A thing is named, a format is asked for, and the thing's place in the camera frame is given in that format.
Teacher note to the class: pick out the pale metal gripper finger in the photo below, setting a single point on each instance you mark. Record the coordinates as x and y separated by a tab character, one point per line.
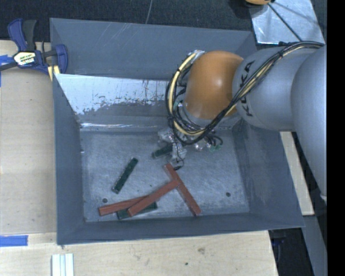
179	155

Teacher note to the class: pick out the dark green block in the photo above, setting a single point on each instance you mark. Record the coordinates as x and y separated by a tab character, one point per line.
161	152
151	206
125	175

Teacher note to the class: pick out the red-brown flat block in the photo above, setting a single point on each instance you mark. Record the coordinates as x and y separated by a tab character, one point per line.
184	189
115	208
153	197

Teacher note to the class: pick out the grey metal bin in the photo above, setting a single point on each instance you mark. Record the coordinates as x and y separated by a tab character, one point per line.
109	50

